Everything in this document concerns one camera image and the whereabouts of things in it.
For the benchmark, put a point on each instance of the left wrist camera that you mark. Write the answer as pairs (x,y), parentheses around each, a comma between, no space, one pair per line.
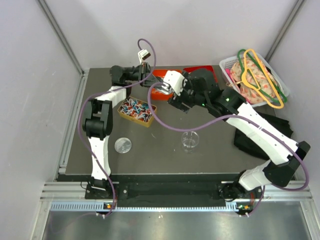
(143,55)

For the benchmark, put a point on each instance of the gold candy tin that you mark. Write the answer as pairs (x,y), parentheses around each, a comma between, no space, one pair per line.
(136,111)

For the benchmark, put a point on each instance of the yellow hanger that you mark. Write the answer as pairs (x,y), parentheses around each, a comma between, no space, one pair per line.
(262,77)

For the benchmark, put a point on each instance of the white plastic basket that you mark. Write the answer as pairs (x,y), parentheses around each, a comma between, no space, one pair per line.
(280,89)

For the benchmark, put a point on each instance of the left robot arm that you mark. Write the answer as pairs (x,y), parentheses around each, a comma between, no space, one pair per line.
(96,122)

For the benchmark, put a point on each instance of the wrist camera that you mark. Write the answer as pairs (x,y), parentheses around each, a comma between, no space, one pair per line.
(175,80)
(143,55)

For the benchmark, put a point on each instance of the green hanger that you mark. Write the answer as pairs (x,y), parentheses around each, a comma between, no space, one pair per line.
(270,85)

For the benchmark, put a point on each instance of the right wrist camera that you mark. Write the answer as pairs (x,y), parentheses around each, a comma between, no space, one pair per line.
(175,80)

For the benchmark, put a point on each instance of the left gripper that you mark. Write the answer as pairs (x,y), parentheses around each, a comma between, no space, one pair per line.
(144,71)

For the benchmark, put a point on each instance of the floral cloth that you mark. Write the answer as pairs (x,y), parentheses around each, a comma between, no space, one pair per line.
(253,77)

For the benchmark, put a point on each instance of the clear glass jar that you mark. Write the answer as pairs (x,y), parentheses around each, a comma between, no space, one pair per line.
(190,141)

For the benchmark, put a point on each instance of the clear jar lid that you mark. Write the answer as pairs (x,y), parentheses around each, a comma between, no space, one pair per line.
(123,145)

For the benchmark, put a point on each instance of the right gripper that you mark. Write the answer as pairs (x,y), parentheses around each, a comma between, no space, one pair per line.
(176,100)

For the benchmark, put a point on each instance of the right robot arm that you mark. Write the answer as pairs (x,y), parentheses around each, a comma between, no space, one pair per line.
(199,88)

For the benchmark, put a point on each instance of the metal scoop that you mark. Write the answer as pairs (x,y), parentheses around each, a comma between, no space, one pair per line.
(163,88)

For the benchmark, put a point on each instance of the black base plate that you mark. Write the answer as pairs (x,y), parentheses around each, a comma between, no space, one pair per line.
(172,194)

